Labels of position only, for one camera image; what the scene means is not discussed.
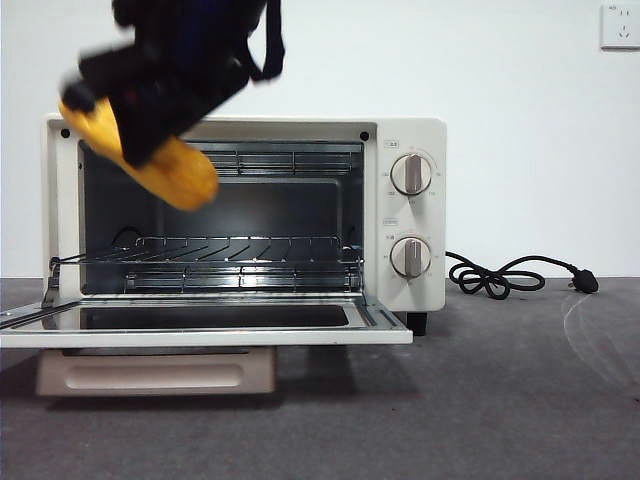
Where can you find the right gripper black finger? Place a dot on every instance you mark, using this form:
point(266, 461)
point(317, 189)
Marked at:
point(142, 125)
point(82, 95)

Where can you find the yellow corn cob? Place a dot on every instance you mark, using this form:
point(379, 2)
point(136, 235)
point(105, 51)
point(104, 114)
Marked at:
point(190, 185)

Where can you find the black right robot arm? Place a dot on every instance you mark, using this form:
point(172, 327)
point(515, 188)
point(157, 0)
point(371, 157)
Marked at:
point(190, 40)

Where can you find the cream oven dial knob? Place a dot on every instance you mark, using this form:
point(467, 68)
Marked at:
point(411, 174)
point(411, 257)

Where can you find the cream Toshiba toaster oven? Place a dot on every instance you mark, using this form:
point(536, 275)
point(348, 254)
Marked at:
point(435, 220)

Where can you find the metal heater guard grille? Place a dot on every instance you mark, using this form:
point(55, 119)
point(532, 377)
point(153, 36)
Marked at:
point(240, 280)
point(292, 162)

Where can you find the white wall socket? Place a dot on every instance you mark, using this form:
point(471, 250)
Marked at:
point(620, 27)

